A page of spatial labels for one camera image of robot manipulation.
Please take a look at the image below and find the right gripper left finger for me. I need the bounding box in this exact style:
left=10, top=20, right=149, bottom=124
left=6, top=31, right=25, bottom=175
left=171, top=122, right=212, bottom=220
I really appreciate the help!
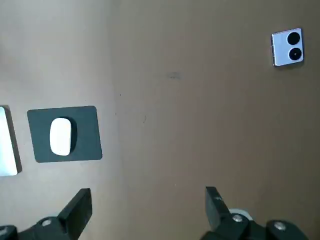
left=0, top=188, right=93, bottom=240

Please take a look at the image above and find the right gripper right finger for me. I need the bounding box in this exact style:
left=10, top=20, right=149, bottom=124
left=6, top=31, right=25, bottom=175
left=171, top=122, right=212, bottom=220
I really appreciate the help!
left=199, top=186, right=308, bottom=240

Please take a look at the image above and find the white computer mouse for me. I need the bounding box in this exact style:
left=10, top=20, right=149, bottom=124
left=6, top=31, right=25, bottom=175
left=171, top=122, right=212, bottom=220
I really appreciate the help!
left=49, top=117, right=73, bottom=156

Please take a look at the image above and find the grey laptop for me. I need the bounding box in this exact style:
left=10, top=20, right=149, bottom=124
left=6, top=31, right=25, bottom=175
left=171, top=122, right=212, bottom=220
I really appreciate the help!
left=0, top=106, right=23, bottom=177

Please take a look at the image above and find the black mouse pad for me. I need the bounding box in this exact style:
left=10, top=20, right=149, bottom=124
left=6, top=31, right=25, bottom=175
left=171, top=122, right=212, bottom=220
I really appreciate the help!
left=26, top=105, right=103, bottom=164

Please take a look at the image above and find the lilac folded flip phone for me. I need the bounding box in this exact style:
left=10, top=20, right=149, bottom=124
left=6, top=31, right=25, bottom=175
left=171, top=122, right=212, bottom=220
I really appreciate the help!
left=270, top=27, right=306, bottom=68

